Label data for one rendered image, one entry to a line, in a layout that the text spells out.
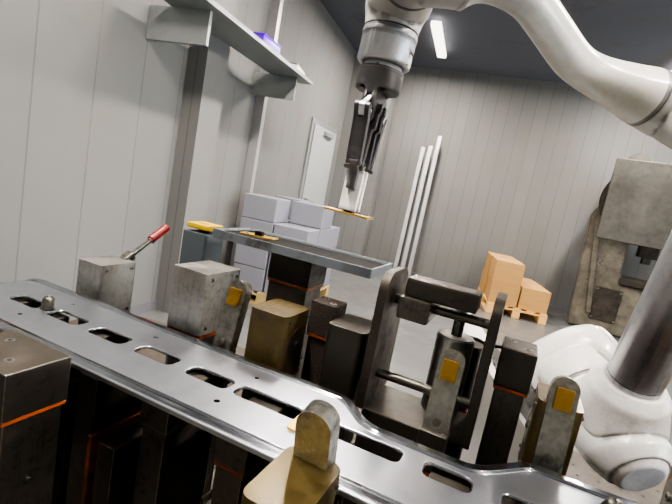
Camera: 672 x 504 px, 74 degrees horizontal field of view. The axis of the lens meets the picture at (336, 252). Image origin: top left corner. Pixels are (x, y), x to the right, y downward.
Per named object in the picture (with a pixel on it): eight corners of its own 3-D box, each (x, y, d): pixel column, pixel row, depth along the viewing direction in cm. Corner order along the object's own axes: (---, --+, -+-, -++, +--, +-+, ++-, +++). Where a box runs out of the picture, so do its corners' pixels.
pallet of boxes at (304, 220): (271, 280, 558) (286, 196, 543) (327, 295, 539) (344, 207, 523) (227, 296, 455) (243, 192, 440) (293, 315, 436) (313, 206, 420)
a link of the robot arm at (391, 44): (421, 46, 75) (413, 82, 76) (371, 40, 78) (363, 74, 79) (413, 24, 67) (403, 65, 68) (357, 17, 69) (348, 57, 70)
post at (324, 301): (274, 501, 85) (311, 299, 79) (287, 487, 89) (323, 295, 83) (296, 513, 83) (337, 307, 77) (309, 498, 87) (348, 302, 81)
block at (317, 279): (238, 443, 100) (271, 249, 94) (258, 428, 107) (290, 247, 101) (276, 461, 96) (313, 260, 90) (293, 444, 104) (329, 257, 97)
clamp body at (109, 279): (60, 419, 97) (77, 257, 92) (107, 400, 108) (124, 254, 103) (83, 432, 94) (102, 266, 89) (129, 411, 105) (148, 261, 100)
